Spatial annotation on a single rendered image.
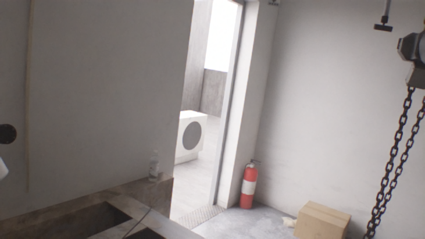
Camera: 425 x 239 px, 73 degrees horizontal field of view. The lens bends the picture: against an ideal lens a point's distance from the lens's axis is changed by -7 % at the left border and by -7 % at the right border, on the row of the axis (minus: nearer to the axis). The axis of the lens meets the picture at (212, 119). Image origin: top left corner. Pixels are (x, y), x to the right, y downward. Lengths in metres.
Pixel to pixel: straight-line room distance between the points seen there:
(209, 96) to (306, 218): 5.69
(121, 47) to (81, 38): 0.25
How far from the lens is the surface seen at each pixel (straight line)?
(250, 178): 3.22
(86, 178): 1.84
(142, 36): 1.87
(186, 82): 7.65
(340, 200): 3.24
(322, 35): 3.14
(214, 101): 8.04
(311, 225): 2.99
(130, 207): 1.75
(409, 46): 0.70
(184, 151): 4.31
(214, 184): 3.22
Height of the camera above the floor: 1.51
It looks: 12 degrees down
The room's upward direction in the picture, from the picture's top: 8 degrees clockwise
